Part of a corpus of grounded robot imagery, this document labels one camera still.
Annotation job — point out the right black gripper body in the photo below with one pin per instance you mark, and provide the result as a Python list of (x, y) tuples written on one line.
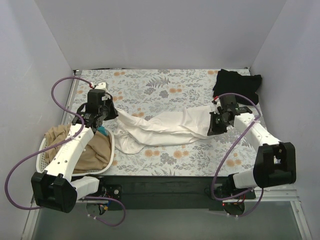
[(215, 124)]

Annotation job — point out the white t shirt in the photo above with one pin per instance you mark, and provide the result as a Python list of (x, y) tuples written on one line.
[(166, 129)]

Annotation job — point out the floral table cloth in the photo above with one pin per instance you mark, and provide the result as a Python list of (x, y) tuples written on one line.
[(147, 93)]

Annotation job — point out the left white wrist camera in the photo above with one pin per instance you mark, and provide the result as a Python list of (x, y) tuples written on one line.
[(101, 86)]

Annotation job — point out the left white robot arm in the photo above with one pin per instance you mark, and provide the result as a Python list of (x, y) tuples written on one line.
[(54, 188)]

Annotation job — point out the teal cloth item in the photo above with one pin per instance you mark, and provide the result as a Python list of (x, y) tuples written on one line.
[(103, 131)]

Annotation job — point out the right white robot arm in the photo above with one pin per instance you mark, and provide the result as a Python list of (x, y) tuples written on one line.
[(275, 161)]

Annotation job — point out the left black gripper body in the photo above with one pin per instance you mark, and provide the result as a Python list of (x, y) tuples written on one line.
[(110, 113)]

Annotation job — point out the white laundry basket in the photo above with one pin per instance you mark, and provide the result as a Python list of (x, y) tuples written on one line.
[(112, 150)]

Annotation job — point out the beige t shirt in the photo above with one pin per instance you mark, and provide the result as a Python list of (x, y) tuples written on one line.
[(92, 152)]

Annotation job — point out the black folded t shirt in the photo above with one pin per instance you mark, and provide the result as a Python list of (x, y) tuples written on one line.
[(233, 82)]

